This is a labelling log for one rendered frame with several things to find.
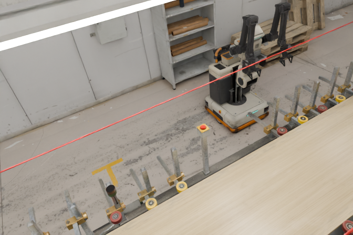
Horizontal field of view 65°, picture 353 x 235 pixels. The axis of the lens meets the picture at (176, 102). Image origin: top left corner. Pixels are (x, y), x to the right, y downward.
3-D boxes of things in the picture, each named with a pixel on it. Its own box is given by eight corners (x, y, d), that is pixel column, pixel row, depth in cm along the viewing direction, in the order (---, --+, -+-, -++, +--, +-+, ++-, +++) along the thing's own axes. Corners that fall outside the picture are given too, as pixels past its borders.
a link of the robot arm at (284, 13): (287, 2, 274) (279, 5, 271) (291, 3, 270) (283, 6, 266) (282, 42, 300) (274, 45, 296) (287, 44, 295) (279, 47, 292)
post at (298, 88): (288, 126, 268) (295, 85, 239) (290, 125, 269) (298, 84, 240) (291, 128, 265) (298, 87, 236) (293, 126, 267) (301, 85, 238)
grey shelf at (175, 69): (162, 78, 493) (146, -11, 399) (203, 62, 523) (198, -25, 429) (174, 89, 460) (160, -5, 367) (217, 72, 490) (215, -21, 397)
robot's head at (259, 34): (237, 35, 303) (244, 28, 289) (252, 29, 310) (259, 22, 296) (244, 46, 301) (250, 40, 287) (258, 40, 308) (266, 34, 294)
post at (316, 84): (305, 120, 280) (314, 81, 251) (308, 118, 281) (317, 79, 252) (308, 121, 277) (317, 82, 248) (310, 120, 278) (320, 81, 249)
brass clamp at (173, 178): (166, 181, 218) (166, 177, 215) (181, 173, 222) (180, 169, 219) (170, 187, 213) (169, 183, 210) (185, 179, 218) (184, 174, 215)
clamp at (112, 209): (106, 213, 200) (104, 210, 197) (124, 204, 204) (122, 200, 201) (108, 220, 196) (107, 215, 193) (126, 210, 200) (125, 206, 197)
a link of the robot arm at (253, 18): (249, 10, 263) (241, 12, 259) (259, 16, 255) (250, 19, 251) (242, 49, 295) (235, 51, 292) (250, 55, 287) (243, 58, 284)
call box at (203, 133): (197, 134, 208) (196, 127, 204) (205, 130, 211) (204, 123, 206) (202, 139, 203) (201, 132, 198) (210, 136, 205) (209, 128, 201)
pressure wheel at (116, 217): (112, 223, 196) (107, 214, 189) (122, 217, 199) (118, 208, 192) (115, 232, 190) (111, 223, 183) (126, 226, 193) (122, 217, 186)
